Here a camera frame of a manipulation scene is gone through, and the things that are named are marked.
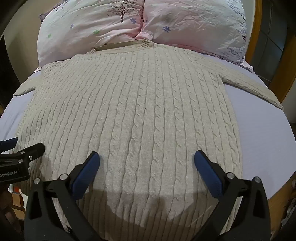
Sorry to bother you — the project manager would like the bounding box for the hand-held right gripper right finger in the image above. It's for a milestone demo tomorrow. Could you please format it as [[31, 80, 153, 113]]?
[[194, 150, 271, 241]]

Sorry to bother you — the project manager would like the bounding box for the wooden bed frame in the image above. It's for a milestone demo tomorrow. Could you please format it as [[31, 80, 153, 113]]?
[[245, 0, 296, 103]]

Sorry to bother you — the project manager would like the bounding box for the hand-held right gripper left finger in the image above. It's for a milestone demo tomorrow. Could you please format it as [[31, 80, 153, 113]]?
[[24, 151, 102, 241]]

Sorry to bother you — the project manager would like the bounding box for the beige cable-knit sweater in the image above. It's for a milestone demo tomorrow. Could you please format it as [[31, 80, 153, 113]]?
[[13, 39, 284, 240]]

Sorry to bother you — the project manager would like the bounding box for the floral white pillow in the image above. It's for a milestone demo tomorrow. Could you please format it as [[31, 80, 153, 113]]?
[[37, 0, 146, 67]]

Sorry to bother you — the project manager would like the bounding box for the pink patterned pillow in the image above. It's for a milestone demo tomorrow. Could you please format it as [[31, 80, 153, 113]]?
[[135, 0, 254, 71]]

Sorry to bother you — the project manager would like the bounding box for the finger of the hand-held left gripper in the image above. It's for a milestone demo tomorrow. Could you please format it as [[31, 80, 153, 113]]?
[[0, 142, 45, 167], [0, 137, 19, 153]]

